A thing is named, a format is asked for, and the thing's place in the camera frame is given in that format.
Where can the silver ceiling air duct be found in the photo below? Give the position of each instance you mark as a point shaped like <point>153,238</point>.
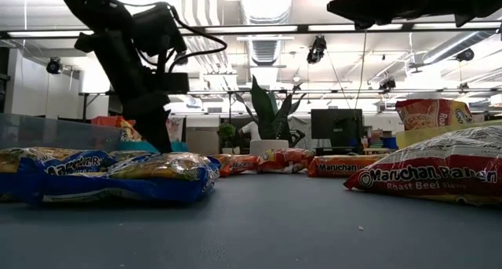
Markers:
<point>451,47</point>

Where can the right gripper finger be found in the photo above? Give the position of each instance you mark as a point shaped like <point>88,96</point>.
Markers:
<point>361,6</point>

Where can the red roast beef noodle pack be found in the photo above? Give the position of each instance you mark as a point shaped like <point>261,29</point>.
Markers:
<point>431,175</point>
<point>274,161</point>
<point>427,114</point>

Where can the floral patterned board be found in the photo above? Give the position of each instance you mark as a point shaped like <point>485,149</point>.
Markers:
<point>175,129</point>

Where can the black rig beam with lights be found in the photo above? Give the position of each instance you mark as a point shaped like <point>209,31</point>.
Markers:
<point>408,26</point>

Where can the blue soy sauce noodle pack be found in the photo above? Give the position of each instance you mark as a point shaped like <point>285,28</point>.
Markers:
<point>157,182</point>
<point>70,161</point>

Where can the small potted background plant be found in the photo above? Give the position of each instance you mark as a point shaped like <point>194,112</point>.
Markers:
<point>226,131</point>

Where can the yellow-green plastic bin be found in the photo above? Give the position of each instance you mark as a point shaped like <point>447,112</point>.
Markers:
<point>415,137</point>

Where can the snake plant in white pot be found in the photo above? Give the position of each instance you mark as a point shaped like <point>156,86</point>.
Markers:
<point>268,147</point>

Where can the black monitor back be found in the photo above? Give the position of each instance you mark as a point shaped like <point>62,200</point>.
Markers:
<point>337,128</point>

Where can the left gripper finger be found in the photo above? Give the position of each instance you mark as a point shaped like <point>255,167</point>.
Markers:
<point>161,120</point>
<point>135,114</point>

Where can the black overhead camera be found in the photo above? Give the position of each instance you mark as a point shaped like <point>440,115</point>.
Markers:
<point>465,55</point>
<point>54,66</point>
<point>315,49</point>
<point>387,84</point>

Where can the blue-grey table mat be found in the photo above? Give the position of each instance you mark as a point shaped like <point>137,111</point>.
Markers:
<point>251,230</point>

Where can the teal plastic bin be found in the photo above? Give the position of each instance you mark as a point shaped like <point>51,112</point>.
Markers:
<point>131,146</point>

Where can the grey translucent plastic bin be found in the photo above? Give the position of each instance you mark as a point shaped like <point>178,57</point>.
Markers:
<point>51,133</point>

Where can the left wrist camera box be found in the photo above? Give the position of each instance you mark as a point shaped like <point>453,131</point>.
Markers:
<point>157,30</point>

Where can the blue storage container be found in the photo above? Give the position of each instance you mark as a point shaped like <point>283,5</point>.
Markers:
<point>390,142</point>

